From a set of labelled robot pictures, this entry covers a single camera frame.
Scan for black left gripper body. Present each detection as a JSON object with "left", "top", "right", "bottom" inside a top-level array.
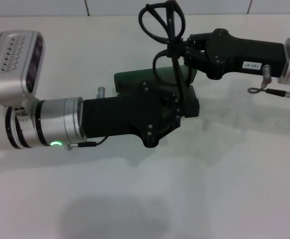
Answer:
[{"left": 81, "top": 80, "right": 166, "bottom": 148}]

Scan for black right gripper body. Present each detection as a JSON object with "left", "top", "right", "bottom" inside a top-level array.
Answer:
[{"left": 204, "top": 27, "right": 286, "bottom": 80}]

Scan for black glasses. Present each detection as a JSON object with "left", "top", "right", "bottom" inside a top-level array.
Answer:
[{"left": 138, "top": 0, "right": 188, "bottom": 103}]

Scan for green glasses case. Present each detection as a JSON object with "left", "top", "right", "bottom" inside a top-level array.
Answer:
[{"left": 114, "top": 65, "right": 200, "bottom": 119}]

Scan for right gripper cable with plugs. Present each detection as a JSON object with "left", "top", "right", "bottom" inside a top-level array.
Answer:
[{"left": 247, "top": 64, "right": 290, "bottom": 105}]

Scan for gripper cable with plugs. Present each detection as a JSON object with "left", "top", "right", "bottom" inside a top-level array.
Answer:
[
  {"left": 64, "top": 86, "right": 109, "bottom": 152},
  {"left": 247, "top": 64, "right": 290, "bottom": 105}
]

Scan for left gripper cable with plugs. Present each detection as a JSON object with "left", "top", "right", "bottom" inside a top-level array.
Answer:
[{"left": 64, "top": 86, "right": 109, "bottom": 152}]

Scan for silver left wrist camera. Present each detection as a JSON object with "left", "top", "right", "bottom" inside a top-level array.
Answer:
[{"left": 0, "top": 30, "right": 45, "bottom": 107}]

